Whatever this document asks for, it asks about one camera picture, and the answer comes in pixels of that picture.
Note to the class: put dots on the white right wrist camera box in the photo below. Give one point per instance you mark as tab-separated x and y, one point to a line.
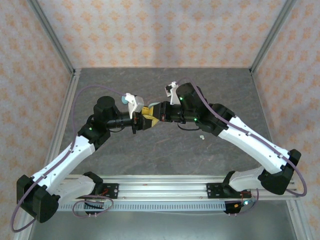
172	93

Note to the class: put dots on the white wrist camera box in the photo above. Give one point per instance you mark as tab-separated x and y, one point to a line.
136	103
172	93

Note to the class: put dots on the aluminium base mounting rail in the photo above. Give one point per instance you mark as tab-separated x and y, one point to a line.
162	190

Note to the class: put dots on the aluminium frame post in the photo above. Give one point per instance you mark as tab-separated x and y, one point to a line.
51	32
273	32

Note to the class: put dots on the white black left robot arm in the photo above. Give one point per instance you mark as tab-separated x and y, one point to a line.
62	160

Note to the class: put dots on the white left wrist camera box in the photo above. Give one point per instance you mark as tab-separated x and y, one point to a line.
136	103

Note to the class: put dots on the grey metal sheet panel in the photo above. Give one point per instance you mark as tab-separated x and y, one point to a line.
162	227

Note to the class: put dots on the aluminium table side rail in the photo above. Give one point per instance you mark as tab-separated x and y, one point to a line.
64	112
298	225

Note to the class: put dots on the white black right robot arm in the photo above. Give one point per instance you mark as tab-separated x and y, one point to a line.
255	145

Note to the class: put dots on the pale green oval case cover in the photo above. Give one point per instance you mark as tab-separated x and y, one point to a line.
123	100

